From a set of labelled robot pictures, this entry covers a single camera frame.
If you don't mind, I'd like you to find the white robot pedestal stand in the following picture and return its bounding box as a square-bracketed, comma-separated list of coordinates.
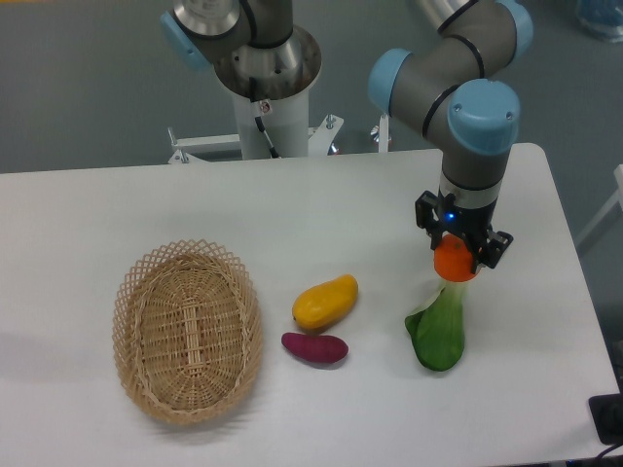
[166, 90, 393, 164]

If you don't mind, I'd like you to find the black cable on pedestal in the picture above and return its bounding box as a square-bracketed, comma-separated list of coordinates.
[249, 77, 281, 160]

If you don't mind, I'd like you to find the purple sweet potato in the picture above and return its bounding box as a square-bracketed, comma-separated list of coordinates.
[281, 332, 349, 365]

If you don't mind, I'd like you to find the black device at table edge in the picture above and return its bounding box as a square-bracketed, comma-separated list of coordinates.
[588, 393, 622, 445]

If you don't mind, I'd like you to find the orange fruit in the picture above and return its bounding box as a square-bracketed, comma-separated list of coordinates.
[433, 233, 476, 282]

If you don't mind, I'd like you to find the green bok choy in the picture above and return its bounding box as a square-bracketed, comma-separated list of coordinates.
[404, 280, 468, 373]

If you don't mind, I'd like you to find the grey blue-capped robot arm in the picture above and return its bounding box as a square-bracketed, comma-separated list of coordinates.
[161, 1, 533, 282]

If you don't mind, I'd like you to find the yellow mango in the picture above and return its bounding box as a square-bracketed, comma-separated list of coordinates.
[292, 274, 359, 330]

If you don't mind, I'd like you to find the white furniture leg right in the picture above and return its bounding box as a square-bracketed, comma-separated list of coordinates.
[574, 164, 622, 256]

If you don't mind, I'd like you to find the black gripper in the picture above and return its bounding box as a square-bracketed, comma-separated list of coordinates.
[415, 191, 514, 274]

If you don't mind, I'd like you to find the oval wicker basket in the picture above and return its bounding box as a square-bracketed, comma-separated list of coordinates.
[112, 239, 263, 425]

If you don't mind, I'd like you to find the blue object top right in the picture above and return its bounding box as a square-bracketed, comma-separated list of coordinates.
[575, 0, 622, 43]

